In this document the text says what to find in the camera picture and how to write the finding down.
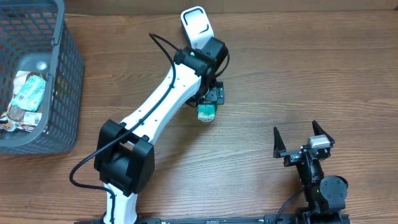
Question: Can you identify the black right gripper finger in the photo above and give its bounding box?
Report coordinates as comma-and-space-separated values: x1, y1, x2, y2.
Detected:
273, 126, 287, 158
312, 120, 335, 145

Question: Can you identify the green lidded jar with tissues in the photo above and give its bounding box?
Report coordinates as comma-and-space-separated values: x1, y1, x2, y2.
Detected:
197, 105, 218, 123

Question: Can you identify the yellow liquid bottle silver cap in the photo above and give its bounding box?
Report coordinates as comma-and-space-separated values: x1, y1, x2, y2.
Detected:
35, 61, 49, 73

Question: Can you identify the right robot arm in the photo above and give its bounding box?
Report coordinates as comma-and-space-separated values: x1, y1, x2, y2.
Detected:
273, 121, 350, 223

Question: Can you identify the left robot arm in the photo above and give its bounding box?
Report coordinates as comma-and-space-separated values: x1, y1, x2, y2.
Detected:
94, 37, 229, 223

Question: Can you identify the white barcode scanner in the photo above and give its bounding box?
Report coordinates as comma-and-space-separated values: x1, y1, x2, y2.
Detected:
180, 6, 215, 49

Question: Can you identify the teal tissue pack in basket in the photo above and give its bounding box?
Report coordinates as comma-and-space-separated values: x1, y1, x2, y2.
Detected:
11, 75, 46, 111

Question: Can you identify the dark grey plastic basket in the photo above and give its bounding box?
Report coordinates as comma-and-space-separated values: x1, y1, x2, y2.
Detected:
1, 0, 85, 154

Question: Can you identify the brown snack wrapper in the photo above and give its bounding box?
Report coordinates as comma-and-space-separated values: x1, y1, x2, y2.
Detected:
1, 71, 47, 132

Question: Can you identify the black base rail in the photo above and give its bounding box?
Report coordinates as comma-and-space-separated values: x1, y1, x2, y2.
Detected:
75, 215, 351, 224

